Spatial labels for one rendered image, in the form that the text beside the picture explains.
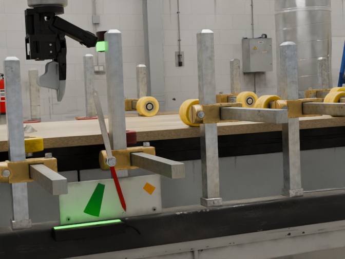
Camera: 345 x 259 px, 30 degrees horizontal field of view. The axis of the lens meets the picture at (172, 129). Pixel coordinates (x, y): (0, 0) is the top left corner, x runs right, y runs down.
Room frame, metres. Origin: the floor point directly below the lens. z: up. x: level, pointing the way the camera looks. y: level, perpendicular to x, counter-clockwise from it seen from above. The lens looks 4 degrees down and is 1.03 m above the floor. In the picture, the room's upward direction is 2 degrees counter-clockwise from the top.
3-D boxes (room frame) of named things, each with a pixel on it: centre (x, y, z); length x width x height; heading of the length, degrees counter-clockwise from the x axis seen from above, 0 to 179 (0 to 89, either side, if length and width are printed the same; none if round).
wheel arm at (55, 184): (1.45, 0.30, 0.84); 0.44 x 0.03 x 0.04; 21
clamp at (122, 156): (1.62, 0.12, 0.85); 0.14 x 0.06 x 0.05; 111
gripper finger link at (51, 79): (1.46, 0.27, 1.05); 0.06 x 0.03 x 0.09; 111
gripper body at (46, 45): (1.47, 0.28, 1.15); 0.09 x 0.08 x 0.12; 111
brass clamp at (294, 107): (1.80, -0.35, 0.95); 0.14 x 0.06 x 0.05; 111
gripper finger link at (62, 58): (1.46, 0.25, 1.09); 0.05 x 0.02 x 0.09; 21
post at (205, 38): (1.70, -0.10, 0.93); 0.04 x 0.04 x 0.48; 21
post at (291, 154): (1.79, -0.33, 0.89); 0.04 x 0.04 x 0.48; 21
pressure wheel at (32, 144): (1.63, 0.37, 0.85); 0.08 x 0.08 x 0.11
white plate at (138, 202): (1.58, 0.16, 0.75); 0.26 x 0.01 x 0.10; 111
